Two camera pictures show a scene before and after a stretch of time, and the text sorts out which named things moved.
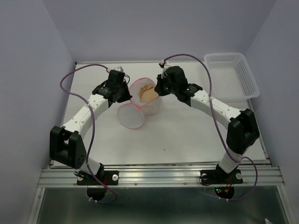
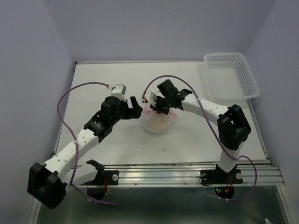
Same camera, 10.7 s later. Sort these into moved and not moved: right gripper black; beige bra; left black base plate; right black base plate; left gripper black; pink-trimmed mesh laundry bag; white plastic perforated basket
Moved: pink-trimmed mesh laundry bag; beige bra; left gripper black; right gripper black
Not moved: white plastic perforated basket; right black base plate; left black base plate
